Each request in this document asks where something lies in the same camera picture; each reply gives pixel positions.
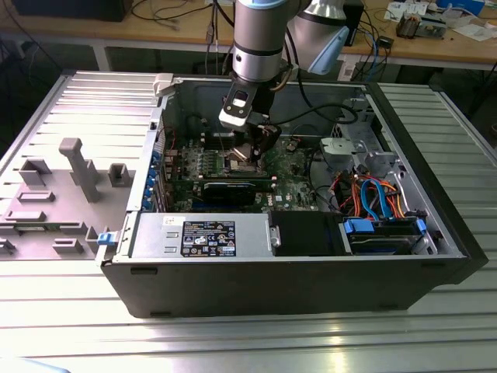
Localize green RAM stick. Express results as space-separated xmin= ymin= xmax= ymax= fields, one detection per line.
xmin=170 ymin=174 xmax=277 ymax=187

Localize orange wire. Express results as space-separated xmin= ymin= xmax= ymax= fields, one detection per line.
xmin=336 ymin=175 xmax=409 ymax=219

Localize blue wire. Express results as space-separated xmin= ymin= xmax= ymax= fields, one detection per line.
xmin=360 ymin=178 xmax=394 ymax=222

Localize CPU socket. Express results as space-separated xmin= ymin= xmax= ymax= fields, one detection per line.
xmin=220 ymin=150 xmax=268 ymax=175

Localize large black box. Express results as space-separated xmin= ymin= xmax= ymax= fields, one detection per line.
xmin=10 ymin=0 xmax=134 ymax=23

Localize beige case latch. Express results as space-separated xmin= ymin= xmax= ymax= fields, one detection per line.
xmin=152 ymin=72 xmax=175 ymax=98

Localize small black box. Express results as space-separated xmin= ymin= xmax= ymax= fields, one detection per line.
xmin=343 ymin=0 xmax=366 ymax=47

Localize silver metal disk bay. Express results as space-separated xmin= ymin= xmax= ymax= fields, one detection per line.
xmin=318 ymin=96 xmax=405 ymax=176

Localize black PC case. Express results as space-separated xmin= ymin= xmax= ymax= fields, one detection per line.
xmin=95 ymin=72 xmax=489 ymax=320

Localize wooden workbench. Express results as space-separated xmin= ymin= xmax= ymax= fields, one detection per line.
xmin=0 ymin=0 xmax=497 ymax=73

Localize metal heat sink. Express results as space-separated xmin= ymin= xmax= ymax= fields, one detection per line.
xmin=394 ymin=10 xmax=419 ymax=40

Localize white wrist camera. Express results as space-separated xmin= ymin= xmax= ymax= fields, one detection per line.
xmin=217 ymin=88 xmax=260 ymax=128

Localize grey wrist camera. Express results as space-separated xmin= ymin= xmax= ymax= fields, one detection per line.
xmin=280 ymin=61 xmax=300 ymax=85

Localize grey parts rack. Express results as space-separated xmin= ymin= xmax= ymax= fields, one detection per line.
xmin=0 ymin=136 xmax=137 ymax=262

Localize silver CPU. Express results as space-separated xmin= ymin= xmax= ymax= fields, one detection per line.
xmin=234 ymin=142 xmax=255 ymax=161

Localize green motherboard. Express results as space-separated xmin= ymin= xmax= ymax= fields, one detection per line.
xmin=162 ymin=134 xmax=325 ymax=214

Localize white paper sheets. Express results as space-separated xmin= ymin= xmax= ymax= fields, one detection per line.
xmin=453 ymin=23 xmax=497 ymax=42

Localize hard disk in blue carrier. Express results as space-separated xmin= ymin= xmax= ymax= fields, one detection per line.
xmin=340 ymin=216 xmax=429 ymax=256

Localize black graphics card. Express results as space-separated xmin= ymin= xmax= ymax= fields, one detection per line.
xmin=200 ymin=180 xmax=259 ymax=207

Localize grey power supply unit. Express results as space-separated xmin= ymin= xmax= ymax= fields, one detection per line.
xmin=130 ymin=211 xmax=273 ymax=260

